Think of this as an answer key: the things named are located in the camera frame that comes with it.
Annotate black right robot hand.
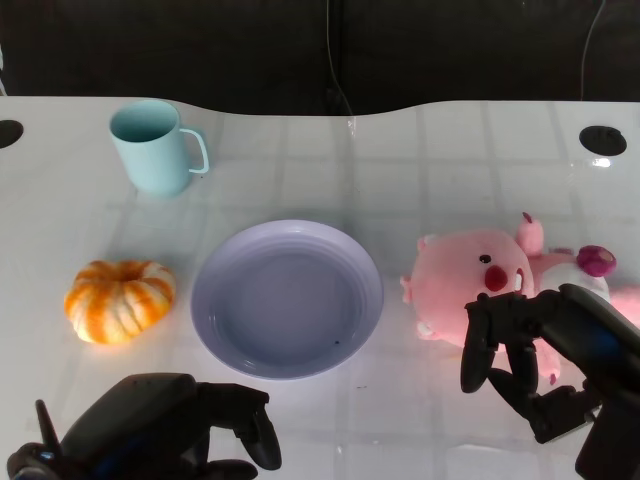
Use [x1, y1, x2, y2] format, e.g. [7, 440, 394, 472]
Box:
[459, 283, 640, 445]

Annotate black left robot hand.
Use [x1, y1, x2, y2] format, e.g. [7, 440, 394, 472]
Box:
[62, 372, 283, 480]

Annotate pink plush doll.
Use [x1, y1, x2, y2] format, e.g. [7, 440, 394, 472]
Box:
[399, 212, 640, 386]

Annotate lavender round plate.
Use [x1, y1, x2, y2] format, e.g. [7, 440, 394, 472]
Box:
[190, 219, 385, 381]

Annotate orange white striped pumpkin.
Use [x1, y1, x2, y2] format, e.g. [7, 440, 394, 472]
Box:
[63, 259, 177, 346]

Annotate light blue mug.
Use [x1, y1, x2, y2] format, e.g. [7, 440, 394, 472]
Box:
[108, 99, 211, 198]

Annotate black sofa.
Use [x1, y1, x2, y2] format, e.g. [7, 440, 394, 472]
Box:
[0, 0, 640, 117]

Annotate black table cable grommet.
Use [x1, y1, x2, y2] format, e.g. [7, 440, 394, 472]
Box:
[0, 119, 25, 151]
[578, 125, 628, 156]

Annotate thin grey hanging cable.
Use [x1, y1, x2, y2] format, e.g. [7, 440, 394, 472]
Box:
[580, 0, 607, 102]
[323, 0, 354, 117]

